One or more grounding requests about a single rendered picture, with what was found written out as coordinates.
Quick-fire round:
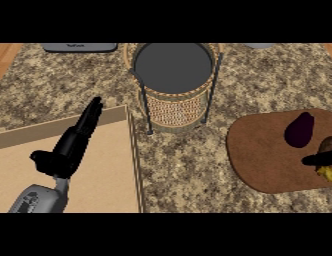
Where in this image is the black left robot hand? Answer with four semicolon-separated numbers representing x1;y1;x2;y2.
29;96;105;180

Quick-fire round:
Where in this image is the brown sweet potato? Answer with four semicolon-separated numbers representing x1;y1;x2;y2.
314;135;332;183

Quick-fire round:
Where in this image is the brown oval cutting board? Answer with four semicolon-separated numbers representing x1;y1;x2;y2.
226;108;332;194

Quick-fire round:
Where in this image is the tiered wicker basket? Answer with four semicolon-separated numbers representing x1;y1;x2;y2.
122;43;224;136

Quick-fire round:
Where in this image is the open pale wooden drawer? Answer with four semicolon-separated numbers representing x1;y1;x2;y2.
0;104;144;214

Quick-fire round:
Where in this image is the dark purple eggplant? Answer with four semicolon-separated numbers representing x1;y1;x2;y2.
283;111;316;149

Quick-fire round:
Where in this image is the flat grey appliance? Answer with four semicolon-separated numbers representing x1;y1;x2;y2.
41;43;119;54

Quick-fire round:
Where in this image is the pale grey round object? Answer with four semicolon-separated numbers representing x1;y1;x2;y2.
243;43;277;50

